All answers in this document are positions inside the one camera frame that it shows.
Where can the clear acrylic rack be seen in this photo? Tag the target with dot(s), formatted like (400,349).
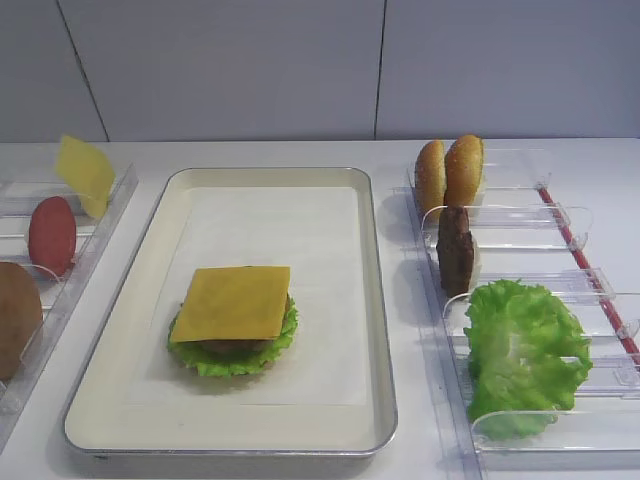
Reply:
(523,235)
(58,295)

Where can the clear acrylic rack left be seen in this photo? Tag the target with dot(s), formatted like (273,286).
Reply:
(58,295)

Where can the bun half far left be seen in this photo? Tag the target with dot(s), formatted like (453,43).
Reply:
(430,176)

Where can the white parchment paper sheet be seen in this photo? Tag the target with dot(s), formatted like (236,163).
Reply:
(313,231)

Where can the yellow cheese slice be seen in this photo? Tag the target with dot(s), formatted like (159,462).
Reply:
(88,172)
(233,303)

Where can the green lettuce leaf on tray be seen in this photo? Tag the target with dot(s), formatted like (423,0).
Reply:
(215,365)

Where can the yellow cheese slice front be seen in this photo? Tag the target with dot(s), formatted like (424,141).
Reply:
(233,303)

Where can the upright meat patty in rack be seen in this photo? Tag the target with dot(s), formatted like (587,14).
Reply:
(455,250)

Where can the brown bun half left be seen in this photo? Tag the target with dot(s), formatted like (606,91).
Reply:
(21,315)

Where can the large green lettuce leaf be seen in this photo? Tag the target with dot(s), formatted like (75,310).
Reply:
(528,357)

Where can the red tomato slice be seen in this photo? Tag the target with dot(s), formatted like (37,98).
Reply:
(52,236)

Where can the yellow cheese slice back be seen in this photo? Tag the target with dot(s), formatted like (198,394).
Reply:
(88,172)

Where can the clear acrylic rack right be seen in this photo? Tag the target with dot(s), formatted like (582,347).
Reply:
(523,235)

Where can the cooked meat patty on tray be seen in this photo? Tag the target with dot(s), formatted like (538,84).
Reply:
(224,347)

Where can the cream metal baking tray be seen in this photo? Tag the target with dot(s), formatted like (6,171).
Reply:
(101,417)

